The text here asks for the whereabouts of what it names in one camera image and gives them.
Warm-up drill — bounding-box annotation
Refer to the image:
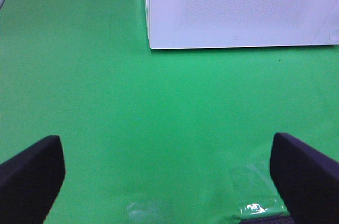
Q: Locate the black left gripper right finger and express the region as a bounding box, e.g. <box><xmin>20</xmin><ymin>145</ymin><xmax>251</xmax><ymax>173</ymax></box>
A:
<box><xmin>270</xmin><ymin>132</ymin><xmax>338</xmax><ymax>223</ymax></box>

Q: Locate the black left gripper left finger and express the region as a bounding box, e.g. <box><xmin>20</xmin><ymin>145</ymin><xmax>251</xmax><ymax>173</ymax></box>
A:
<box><xmin>1</xmin><ymin>135</ymin><xmax>65</xmax><ymax>223</ymax></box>

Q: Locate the white microwave door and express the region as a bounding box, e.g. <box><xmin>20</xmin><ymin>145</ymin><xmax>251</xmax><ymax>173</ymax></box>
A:
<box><xmin>145</xmin><ymin>0</ymin><xmax>338</xmax><ymax>49</ymax></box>

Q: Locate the clear tape patch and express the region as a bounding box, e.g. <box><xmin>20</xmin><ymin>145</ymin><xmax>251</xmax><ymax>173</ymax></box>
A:
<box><xmin>229</xmin><ymin>161</ymin><xmax>288</xmax><ymax>219</ymax></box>

